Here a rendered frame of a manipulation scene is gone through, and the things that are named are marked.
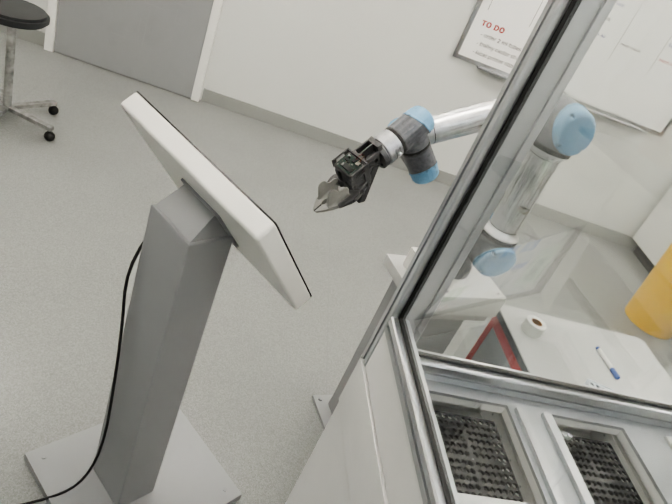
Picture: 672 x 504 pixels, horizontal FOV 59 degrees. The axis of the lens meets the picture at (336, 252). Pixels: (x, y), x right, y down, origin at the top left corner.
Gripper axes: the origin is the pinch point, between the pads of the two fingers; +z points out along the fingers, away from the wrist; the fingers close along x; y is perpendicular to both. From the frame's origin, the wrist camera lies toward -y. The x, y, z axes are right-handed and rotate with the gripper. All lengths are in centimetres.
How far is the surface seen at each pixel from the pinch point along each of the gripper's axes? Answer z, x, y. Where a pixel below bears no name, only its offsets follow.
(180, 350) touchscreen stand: 45.5, -4.4, -15.8
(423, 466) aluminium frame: 25, 60, 18
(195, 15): -87, -280, -139
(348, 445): 30, 42, -10
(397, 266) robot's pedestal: -22, -3, -62
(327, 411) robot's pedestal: 25, -2, -120
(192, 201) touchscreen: 21.8, -13.3, 14.0
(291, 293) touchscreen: 18.8, 13.6, 2.3
